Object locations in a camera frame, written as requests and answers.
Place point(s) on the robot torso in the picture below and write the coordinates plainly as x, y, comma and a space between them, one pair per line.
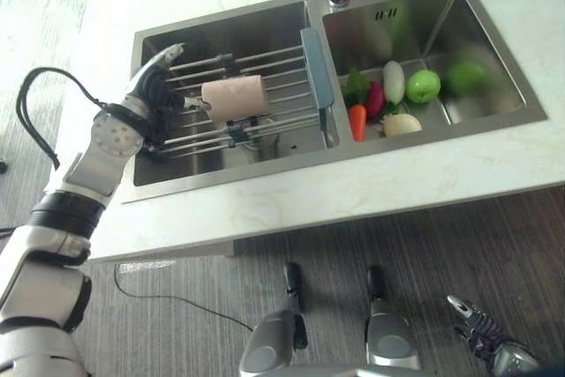
348, 371

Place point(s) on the pink cup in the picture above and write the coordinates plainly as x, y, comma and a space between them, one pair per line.
236, 96

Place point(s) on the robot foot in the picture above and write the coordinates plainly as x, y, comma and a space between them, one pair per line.
376, 284
293, 284

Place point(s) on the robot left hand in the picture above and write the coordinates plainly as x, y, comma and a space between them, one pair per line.
152, 85

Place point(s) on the green toy apple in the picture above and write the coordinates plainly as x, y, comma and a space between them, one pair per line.
423, 86

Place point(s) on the orange toy carrot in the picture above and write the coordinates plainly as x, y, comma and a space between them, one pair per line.
358, 123

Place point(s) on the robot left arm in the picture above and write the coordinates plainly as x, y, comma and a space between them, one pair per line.
101, 143

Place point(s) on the stainless steel double sink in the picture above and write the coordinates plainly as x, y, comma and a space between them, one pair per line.
476, 46

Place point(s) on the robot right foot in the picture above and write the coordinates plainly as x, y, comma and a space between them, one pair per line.
376, 284

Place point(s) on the robot right leg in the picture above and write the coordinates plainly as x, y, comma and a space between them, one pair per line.
390, 337

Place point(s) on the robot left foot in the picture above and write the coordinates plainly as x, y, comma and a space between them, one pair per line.
293, 284

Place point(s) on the red toy radish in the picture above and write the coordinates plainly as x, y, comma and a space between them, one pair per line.
375, 101

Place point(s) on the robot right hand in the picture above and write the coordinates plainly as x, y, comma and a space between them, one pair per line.
485, 328

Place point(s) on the white toy radish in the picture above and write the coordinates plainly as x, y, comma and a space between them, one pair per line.
393, 81

